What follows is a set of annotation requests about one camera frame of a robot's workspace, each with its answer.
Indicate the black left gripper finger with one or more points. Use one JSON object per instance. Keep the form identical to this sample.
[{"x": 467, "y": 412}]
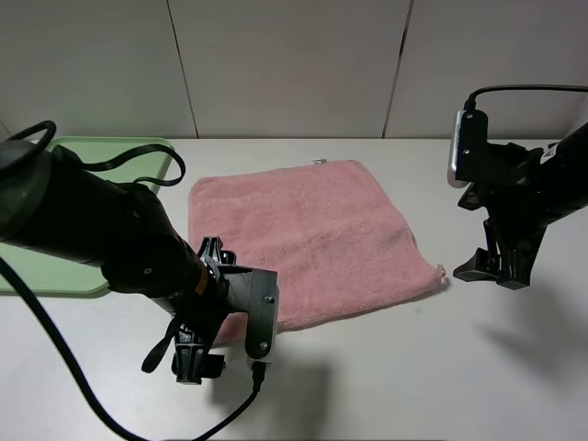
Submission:
[
  {"x": 212, "y": 250},
  {"x": 193, "y": 360}
]

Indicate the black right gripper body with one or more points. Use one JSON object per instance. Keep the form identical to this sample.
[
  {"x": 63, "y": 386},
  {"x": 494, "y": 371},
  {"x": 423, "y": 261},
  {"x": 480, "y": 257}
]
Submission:
[{"x": 548, "y": 186}]

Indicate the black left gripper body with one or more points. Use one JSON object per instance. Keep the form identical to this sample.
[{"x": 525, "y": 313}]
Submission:
[{"x": 53, "y": 203}]

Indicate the green plastic tray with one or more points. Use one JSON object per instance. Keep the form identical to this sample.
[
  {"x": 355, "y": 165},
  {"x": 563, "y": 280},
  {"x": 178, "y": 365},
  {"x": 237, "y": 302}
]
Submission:
[{"x": 46, "y": 274}]

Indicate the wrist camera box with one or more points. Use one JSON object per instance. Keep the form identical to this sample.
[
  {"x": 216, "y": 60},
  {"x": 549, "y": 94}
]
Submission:
[
  {"x": 253, "y": 298},
  {"x": 473, "y": 159}
]

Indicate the pink terry towel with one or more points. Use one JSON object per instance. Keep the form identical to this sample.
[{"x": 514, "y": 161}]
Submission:
[{"x": 338, "y": 245}]

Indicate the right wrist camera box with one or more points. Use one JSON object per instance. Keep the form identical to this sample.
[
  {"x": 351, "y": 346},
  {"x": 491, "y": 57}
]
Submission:
[{"x": 473, "y": 159}]

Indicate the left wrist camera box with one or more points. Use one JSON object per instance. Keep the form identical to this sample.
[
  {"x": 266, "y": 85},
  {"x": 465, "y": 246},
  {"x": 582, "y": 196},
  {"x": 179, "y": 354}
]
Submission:
[{"x": 253, "y": 298}]

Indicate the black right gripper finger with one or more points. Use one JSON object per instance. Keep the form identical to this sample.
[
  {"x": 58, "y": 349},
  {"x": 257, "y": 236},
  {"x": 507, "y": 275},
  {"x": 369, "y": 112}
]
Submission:
[
  {"x": 483, "y": 266},
  {"x": 516, "y": 263}
]

